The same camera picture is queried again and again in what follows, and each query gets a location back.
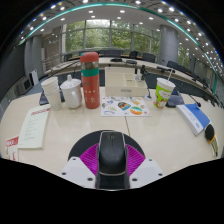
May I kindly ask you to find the group of dark chairs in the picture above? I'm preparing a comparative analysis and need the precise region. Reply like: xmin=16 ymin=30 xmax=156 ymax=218
xmin=63 ymin=49 xmax=221 ymax=101

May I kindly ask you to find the red thermos bottle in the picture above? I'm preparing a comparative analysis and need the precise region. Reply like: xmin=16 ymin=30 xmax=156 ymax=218
xmin=79 ymin=51 xmax=101 ymax=110

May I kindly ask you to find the white lidded mug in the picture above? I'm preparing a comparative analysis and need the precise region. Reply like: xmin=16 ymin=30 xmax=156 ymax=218
xmin=59 ymin=74 xmax=83 ymax=110

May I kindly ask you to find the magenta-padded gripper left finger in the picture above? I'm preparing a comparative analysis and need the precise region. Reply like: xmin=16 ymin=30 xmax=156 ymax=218
xmin=60 ymin=143 xmax=100 ymax=189

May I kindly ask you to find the group of ceiling lights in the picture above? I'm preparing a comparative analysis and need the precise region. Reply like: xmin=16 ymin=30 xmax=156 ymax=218
xmin=19 ymin=0 xmax=221 ymax=64

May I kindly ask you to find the black computer mouse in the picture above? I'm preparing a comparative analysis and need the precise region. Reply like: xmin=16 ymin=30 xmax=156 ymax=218
xmin=95 ymin=130 xmax=131 ymax=190

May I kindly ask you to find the blue and white book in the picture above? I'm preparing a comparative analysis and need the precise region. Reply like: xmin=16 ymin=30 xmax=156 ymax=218
xmin=175 ymin=102 xmax=212 ymax=137

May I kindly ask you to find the stack of white cups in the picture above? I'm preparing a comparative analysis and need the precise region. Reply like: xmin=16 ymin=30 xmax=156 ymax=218
xmin=40 ymin=76 xmax=63 ymax=111

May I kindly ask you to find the white printed document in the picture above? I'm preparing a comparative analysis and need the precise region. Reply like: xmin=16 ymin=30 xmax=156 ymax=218
xmin=17 ymin=104 xmax=52 ymax=150

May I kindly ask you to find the colourful sticker sheet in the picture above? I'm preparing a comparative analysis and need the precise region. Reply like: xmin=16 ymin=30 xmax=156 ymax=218
xmin=100 ymin=95 xmax=152 ymax=118

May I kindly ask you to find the green white paper cup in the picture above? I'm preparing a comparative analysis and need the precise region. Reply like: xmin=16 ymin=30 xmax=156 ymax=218
xmin=152 ymin=68 xmax=177 ymax=110

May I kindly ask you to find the beige desk organizer box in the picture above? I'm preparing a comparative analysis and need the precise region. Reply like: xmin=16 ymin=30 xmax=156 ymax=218
xmin=104 ymin=66 xmax=149 ymax=98

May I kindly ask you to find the black mouse pad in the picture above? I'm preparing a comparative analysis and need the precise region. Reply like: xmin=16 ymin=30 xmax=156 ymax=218
xmin=67 ymin=129 xmax=146 ymax=161

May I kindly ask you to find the small desk microphone stand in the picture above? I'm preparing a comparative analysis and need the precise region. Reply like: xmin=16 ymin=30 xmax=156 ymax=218
xmin=139 ymin=64 xmax=153 ymax=102

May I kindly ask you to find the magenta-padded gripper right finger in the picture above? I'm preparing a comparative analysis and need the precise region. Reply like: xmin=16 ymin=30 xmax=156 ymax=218
xmin=125 ymin=143 xmax=165 ymax=189

